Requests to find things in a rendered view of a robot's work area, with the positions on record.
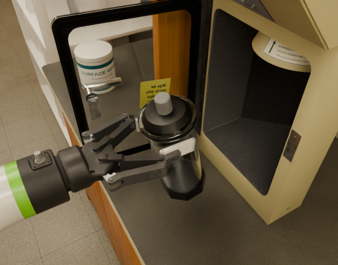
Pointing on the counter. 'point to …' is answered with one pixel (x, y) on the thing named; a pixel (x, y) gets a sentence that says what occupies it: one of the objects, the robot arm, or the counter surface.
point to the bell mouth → (279, 54)
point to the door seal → (121, 18)
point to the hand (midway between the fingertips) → (169, 132)
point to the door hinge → (207, 5)
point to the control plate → (256, 7)
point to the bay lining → (247, 79)
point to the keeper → (291, 145)
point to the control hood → (310, 19)
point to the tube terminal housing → (337, 98)
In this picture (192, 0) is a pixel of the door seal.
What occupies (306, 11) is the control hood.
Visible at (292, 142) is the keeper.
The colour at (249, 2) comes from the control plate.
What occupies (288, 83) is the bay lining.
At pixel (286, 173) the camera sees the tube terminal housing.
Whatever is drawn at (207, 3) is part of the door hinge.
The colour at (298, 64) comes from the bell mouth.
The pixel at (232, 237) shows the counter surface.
